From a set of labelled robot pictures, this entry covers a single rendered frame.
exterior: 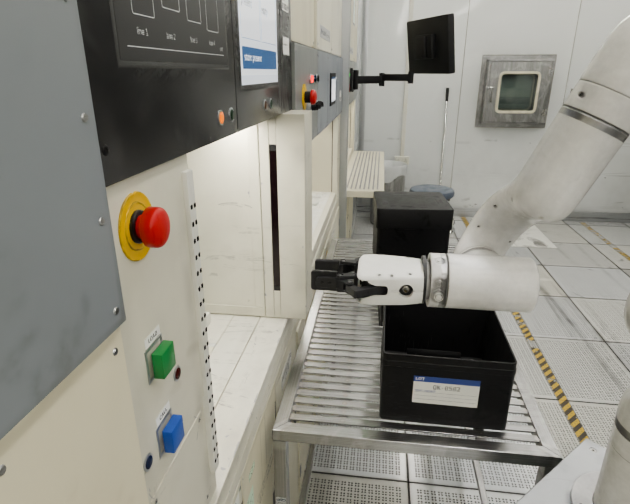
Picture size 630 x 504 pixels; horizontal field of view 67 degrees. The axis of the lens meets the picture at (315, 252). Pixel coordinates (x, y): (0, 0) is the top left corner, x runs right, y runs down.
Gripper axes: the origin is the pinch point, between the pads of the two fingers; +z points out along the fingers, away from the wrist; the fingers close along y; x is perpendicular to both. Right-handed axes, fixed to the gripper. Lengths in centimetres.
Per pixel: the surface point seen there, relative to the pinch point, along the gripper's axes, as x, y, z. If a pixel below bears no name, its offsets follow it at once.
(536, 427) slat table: -43, 21, -45
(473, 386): -31.9, 18.3, -29.7
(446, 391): -33.8, 18.4, -24.3
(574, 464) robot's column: -43, 10, -49
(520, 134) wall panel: -29, 452, -151
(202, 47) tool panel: 33.0, -7.7, 14.7
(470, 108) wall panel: -4, 452, -98
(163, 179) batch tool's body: 19.2, -21.0, 15.5
